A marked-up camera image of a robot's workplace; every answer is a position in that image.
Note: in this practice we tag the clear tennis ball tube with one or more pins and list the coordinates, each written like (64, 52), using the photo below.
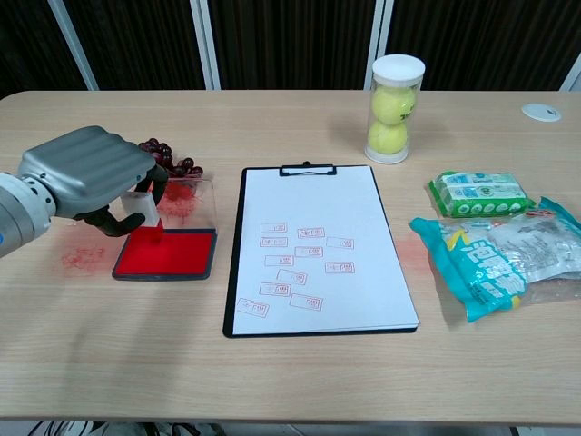
(398, 70)

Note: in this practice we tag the yellow tennis ball with print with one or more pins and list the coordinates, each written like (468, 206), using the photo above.
(392, 105)

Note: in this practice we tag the dark purple grape bunch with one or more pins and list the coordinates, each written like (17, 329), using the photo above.
(181, 167)

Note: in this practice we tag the teal snack bag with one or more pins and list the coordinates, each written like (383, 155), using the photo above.
(490, 263)

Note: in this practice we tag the green tissue pack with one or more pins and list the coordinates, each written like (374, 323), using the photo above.
(481, 193)

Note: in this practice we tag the white stamped paper sheet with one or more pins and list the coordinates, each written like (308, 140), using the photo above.
(318, 200)

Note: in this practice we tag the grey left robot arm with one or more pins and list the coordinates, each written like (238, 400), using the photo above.
(20, 213)

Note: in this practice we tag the white partition post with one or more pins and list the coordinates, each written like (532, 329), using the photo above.
(377, 41)
(204, 45)
(72, 45)
(573, 77)

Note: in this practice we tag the plain yellow tennis ball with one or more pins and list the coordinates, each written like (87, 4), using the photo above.
(387, 137)

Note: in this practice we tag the black clipboard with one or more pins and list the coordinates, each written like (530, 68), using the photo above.
(238, 254)

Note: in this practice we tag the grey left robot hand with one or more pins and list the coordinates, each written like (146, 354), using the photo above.
(86, 168)

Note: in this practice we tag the red ink pad case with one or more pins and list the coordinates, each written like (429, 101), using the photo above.
(177, 259)

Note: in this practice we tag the red clear stamp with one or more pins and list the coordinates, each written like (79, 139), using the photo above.
(140, 206)

